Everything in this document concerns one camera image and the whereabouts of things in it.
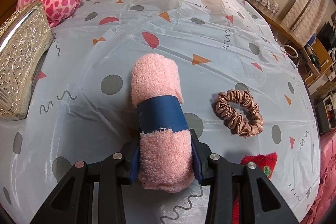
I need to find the red reindeer sock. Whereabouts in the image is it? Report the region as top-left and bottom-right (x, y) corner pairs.
(232, 152), (281, 223)

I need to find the brown satin scrunchie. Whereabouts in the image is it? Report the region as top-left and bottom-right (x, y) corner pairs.
(215, 89), (264, 137)

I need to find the pink towel blue band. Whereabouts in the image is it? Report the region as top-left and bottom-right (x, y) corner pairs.
(131, 53), (194, 193)

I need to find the pink bedspread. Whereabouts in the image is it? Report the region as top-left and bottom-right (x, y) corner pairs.
(301, 129), (335, 223)

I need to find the white folding stool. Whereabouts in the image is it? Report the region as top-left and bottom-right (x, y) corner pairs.
(279, 43), (332, 80)

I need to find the ornate silver tissue box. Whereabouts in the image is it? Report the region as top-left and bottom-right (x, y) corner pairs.
(0, 1), (53, 121)

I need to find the wooden side desk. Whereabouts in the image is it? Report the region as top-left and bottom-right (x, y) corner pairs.
(245, 0), (303, 50)

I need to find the beige patterned curtain right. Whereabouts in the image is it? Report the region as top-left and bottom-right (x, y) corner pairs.
(282, 0), (329, 47)

